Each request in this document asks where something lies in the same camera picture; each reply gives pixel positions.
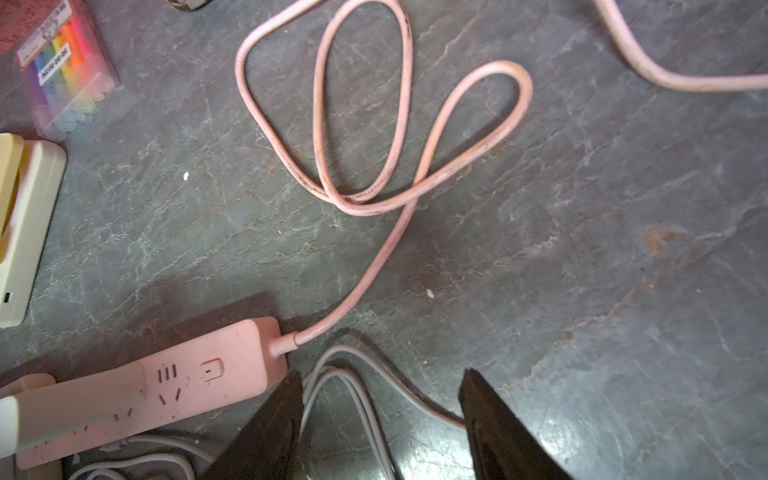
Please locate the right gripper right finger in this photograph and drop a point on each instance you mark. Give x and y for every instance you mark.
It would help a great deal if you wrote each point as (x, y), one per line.
(500, 445)

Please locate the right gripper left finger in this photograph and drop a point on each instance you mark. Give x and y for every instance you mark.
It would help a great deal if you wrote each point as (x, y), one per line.
(267, 446)

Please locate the pink power strip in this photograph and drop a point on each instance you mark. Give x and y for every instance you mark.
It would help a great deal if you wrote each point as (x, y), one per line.
(226, 366)

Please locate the white charger adapter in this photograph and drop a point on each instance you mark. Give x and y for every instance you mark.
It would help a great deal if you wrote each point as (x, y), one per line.
(35, 408)

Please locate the beige kitchen scale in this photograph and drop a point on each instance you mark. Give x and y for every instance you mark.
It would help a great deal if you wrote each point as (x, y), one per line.
(31, 175)

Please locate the colourful highlighter pack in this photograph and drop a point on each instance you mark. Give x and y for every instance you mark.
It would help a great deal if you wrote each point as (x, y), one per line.
(65, 69)

